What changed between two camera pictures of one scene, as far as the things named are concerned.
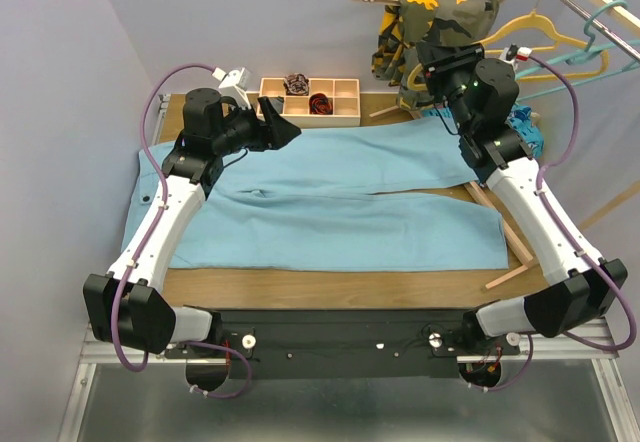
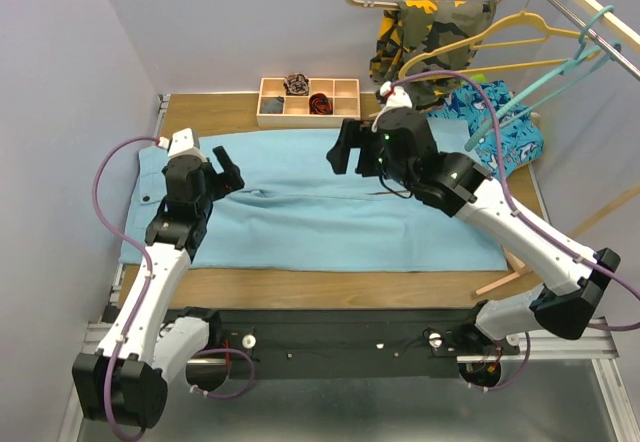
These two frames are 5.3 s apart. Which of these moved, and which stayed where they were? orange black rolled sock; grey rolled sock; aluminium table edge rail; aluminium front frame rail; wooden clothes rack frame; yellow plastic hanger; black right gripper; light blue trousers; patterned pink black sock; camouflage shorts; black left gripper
Moved: wooden clothes rack frame; black left gripper; black right gripper; yellow plastic hanger
Stayed: camouflage shorts; orange black rolled sock; patterned pink black sock; aluminium table edge rail; light blue trousers; grey rolled sock; aluminium front frame rail
